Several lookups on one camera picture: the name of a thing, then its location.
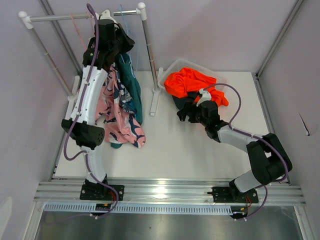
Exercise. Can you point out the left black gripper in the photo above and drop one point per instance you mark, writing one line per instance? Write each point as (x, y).
(128, 43)

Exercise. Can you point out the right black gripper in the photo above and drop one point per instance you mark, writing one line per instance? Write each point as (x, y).
(190, 107)

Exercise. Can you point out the teal shorts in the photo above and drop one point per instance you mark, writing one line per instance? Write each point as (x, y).
(132, 87)

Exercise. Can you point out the black shorts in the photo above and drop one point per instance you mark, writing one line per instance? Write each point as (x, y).
(189, 98)

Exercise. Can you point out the blue wire hanger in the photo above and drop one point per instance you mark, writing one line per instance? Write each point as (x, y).
(132, 36)

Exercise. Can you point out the orange shorts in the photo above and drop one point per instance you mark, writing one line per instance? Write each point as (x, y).
(187, 80)

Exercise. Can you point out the pink wire hanger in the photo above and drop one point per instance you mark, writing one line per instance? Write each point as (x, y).
(78, 33)

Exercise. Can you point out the blue patterned shorts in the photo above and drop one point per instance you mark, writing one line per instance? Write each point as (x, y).
(123, 98)

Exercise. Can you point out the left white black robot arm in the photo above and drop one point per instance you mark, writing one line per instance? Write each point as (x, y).
(80, 126)

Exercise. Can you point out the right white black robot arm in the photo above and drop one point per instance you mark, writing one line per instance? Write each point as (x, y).
(267, 157)

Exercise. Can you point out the pink patterned shorts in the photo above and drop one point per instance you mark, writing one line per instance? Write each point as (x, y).
(105, 106)

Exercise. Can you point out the white plastic basket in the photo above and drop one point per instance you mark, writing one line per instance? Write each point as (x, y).
(180, 63)

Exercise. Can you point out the metal clothes rack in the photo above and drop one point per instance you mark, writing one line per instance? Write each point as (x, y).
(50, 17)

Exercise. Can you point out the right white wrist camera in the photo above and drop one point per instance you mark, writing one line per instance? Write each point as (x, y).
(204, 96)

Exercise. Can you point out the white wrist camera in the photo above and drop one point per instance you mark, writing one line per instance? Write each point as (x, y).
(204, 96)
(107, 15)

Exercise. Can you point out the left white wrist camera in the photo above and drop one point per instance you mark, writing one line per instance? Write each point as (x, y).
(107, 15)

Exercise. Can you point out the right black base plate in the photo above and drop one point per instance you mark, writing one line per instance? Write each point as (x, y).
(223, 194)

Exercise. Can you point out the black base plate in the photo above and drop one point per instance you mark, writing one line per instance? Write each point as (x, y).
(223, 194)
(97, 192)

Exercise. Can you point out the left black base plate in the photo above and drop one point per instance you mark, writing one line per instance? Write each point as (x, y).
(97, 192)

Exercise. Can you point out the white slotted cable duct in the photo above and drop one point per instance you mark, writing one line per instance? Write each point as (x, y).
(135, 208)

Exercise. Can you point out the aluminium mounting rail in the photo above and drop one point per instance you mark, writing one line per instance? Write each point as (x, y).
(166, 191)

